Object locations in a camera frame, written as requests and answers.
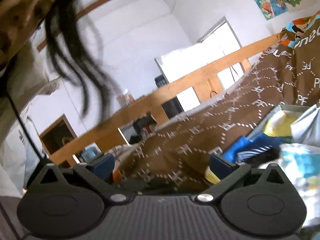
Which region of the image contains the brown patterned colourful blanket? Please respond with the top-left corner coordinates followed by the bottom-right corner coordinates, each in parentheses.
top-left (113, 14), bottom-right (319, 194)

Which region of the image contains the blue yellow sock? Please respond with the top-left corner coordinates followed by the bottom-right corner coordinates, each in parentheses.
top-left (204, 132), bottom-right (276, 183)

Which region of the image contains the wooden bed rail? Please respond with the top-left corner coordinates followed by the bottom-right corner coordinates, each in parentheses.
top-left (50, 34), bottom-right (281, 166)

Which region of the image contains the black plastic crate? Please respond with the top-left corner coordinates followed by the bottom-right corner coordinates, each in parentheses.
top-left (154, 75), bottom-right (183, 119)

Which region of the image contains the grey tray with cartoon picture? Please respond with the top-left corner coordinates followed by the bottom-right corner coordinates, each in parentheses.
top-left (247, 105), bottom-right (310, 148)

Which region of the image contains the navy striped sock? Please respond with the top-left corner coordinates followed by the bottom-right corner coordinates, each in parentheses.
top-left (235, 146), bottom-right (280, 168)

